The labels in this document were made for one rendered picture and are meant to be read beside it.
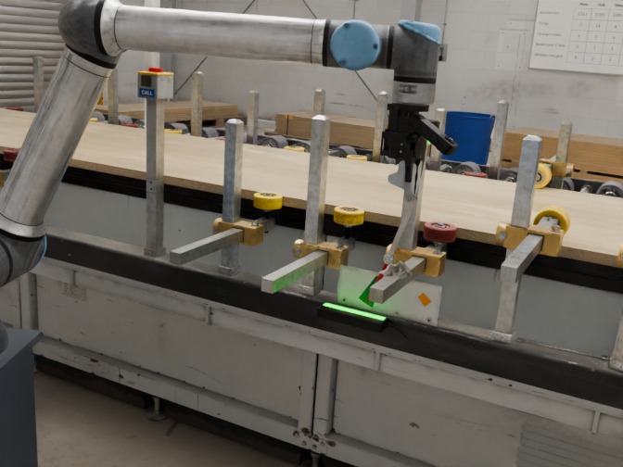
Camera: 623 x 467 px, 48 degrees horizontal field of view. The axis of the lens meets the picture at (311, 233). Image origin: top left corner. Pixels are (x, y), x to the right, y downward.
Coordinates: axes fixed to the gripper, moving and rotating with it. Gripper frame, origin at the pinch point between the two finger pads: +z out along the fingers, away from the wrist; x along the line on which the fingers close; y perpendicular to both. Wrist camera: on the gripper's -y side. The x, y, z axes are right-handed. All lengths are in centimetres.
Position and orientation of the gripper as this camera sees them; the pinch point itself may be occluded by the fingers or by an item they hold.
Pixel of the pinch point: (412, 195)
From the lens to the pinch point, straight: 155.9
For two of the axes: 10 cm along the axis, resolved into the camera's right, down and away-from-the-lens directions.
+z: -0.7, 9.6, 2.6
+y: -8.9, -1.8, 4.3
